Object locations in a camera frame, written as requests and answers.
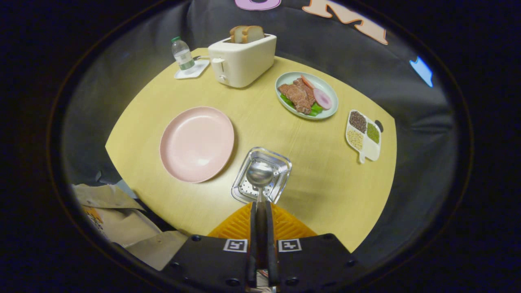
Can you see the brown paper bag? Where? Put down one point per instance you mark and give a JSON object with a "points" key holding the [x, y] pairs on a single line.
{"points": [[158, 250], [106, 197], [122, 226]]}

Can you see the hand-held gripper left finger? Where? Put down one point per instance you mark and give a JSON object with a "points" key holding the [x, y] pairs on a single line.
{"points": [[252, 244]]}

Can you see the green lettuce leaves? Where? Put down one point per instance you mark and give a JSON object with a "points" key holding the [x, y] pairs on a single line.
{"points": [[315, 110]]}

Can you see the white toaster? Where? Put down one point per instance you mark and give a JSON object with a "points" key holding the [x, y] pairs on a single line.
{"points": [[244, 61]]}

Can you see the brown steak slices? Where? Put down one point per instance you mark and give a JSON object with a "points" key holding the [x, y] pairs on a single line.
{"points": [[297, 95]]}

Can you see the clear water bottle green cap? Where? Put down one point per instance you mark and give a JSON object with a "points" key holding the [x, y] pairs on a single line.
{"points": [[183, 57]]}

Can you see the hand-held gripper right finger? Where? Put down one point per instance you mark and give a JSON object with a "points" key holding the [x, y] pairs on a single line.
{"points": [[272, 244]]}

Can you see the pink ham slice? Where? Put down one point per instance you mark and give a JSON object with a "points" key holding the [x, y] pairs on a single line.
{"points": [[322, 99]]}

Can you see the white square coaster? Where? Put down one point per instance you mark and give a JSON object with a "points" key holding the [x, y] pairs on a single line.
{"points": [[199, 70]]}

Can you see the orange carrot slice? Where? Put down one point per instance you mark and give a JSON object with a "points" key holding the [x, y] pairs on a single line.
{"points": [[307, 81]]}

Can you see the light green plate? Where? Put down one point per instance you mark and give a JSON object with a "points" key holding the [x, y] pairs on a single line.
{"points": [[285, 79]]}

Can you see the pink plate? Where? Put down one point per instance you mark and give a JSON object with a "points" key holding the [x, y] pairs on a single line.
{"points": [[195, 142]]}

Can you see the white divided seasoning tray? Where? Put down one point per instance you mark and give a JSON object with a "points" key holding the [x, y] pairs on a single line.
{"points": [[370, 152]]}

